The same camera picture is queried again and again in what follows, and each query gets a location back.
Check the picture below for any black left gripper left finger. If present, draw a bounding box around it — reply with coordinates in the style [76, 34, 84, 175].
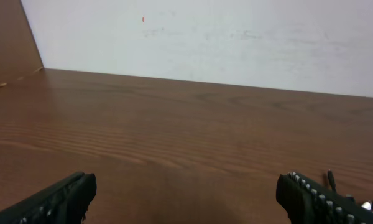
[0, 172, 97, 224]

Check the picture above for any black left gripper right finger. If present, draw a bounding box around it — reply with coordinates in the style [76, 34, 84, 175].
[276, 171, 373, 224]

